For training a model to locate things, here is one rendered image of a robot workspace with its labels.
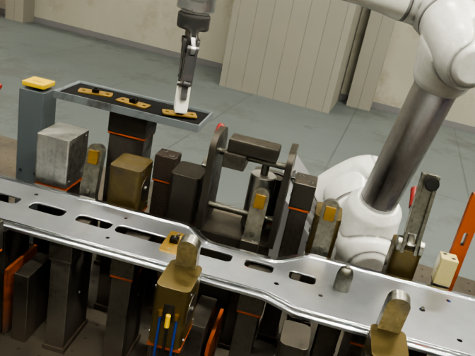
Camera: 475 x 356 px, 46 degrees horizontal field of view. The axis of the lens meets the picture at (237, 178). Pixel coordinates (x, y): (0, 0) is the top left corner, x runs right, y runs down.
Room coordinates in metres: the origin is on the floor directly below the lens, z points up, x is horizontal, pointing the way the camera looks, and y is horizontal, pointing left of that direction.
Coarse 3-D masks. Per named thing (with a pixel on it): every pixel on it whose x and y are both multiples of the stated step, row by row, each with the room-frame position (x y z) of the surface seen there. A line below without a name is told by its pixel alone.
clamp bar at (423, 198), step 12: (420, 180) 1.09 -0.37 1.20; (432, 180) 1.06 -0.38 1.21; (420, 192) 1.08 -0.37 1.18; (432, 192) 1.08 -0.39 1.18; (420, 204) 1.09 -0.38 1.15; (432, 204) 1.08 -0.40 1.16; (408, 216) 1.09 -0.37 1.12; (420, 216) 1.08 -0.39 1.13; (408, 228) 1.07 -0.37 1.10; (420, 228) 1.08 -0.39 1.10; (420, 240) 1.06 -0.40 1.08
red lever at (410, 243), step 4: (412, 188) 1.19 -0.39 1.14; (412, 192) 1.18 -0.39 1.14; (412, 196) 1.17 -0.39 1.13; (412, 200) 1.16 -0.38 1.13; (408, 236) 1.08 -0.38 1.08; (412, 236) 1.08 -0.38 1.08; (408, 240) 1.07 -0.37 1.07; (412, 240) 1.07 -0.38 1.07; (408, 244) 1.06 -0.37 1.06; (412, 244) 1.06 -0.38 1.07; (408, 248) 1.07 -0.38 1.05; (412, 248) 1.07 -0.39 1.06
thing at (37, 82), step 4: (24, 80) 1.36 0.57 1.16; (28, 80) 1.37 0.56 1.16; (32, 80) 1.38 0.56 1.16; (36, 80) 1.39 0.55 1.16; (40, 80) 1.39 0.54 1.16; (44, 80) 1.40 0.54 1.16; (48, 80) 1.41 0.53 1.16; (24, 84) 1.36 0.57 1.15; (28, 84) 1.36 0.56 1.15; (32, 84) 1.36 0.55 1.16; (36, 84) 1.35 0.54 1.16; (40, 84) 1.36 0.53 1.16; (44, 84) 1.36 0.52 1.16; (48, 84) 1.38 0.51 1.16; (52, 84) 1.40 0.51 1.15; (36, 88) 1.37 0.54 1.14; (40, 88) 1.35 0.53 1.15; (44, 88) 1.35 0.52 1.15
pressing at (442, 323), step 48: (0, 192) 1.06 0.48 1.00; (48, 192) 1.10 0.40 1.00; (48, 240) 0.93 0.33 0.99; (96, 240) 0.94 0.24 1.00; (144, 240) 0.98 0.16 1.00; (240, 288) 0.88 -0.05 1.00; (288, 288) 0.91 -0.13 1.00; (384, 288) 0.98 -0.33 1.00; (432, 288) 1.01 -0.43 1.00; (432, 336) 0.85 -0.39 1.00
